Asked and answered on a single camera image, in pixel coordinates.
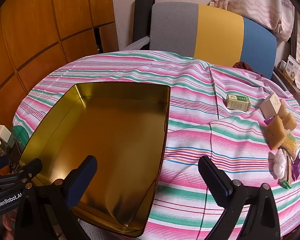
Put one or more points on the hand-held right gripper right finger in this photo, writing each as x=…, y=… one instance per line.
x=215, y=180

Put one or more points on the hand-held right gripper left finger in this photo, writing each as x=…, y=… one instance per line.
x=83, y=177

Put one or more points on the gold metal tin box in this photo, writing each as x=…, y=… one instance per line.
x=110, y=130

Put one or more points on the large yellow sponge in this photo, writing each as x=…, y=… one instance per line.
x=275, y=133

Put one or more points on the purple snack packet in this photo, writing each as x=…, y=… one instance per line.
x=297, y=167
x=267, y=121

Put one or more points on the small green carton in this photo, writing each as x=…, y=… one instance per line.
x=237, y=102

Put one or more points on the cracker packet with green label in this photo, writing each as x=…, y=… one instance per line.
x=291, y=143

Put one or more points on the beige cube box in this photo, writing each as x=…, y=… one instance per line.
x=268, y=107

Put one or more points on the medium yellow sponge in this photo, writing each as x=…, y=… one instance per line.
x=289, y=122

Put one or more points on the orange brown block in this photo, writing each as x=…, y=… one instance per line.
x=282, y=108

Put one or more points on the person's left hand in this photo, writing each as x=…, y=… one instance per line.
x=8, y=222

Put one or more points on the white cube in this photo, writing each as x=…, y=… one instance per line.
x=3, y=133

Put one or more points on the pink green striped tablecloth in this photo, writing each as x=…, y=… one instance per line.
x=190, y=120

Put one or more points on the small green clip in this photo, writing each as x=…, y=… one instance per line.
x=286, y=185

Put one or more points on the dark red cloth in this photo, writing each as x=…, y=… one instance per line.
x=242, y=66

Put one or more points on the wooden shelf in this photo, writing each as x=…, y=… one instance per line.
x=290, y=85

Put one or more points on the small white box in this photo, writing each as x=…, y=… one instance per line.
x=282, y=65

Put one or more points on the white printed carton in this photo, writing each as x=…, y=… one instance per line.
x=291, y=67

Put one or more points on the wooden panelled wardrobe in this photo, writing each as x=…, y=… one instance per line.
x=40, y=30

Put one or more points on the grey yellow blue chair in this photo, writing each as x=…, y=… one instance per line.
x=215, y=30

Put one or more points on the black rolled mat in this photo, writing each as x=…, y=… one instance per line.
x=141, y=17

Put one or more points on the pink patterned quilt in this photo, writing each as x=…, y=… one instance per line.
x=255, y=2

